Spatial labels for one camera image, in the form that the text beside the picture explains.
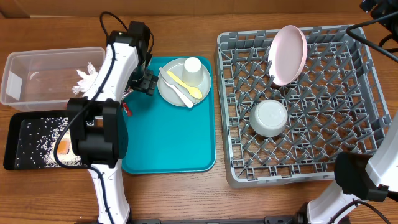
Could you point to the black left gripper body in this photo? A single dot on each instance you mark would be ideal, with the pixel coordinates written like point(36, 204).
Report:
point(142, 79)

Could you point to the white plastic cup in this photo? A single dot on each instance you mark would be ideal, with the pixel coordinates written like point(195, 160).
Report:
point(192, 73)

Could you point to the white napkin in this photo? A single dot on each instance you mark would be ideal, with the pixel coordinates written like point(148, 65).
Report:
point(87, 79)

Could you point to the silver foil wrapper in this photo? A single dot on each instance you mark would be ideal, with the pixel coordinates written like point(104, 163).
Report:
point(124, 104)

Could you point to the white large plate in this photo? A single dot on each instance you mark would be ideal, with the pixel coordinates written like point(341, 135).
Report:
point(287, 54)

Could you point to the orange food cube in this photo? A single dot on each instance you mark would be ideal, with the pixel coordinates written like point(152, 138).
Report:
point(63, 147)

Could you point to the grey bowl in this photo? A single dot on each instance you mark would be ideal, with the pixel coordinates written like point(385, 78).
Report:
point(268, 118)

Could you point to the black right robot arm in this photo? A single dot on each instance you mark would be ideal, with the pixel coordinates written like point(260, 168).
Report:
point(361, 178)

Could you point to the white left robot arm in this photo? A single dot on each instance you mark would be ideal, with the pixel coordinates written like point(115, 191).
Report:
point(97, 128)

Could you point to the grey dishwasher rack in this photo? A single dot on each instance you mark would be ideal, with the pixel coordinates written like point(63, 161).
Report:
point(335, 105)

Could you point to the grey small plate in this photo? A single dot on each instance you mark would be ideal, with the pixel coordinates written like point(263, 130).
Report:
point(176, 67)

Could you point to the white plastic knife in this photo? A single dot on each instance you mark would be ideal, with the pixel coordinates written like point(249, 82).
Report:
point(184, 98)

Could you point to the yellow plastic spoon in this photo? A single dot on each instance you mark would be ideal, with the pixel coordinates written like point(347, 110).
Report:
point(193, 91)

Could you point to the teal serving tray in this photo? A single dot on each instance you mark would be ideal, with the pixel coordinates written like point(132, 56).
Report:
point(164, 138)

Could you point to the clear plastic bin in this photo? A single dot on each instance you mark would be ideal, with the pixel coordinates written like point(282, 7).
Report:
point(42, 80)

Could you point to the spilled white rice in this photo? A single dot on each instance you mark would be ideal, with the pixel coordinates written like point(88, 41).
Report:
point(36, 141)

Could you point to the black plastic tray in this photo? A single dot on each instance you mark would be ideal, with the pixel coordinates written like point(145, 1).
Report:
point(14, 128)

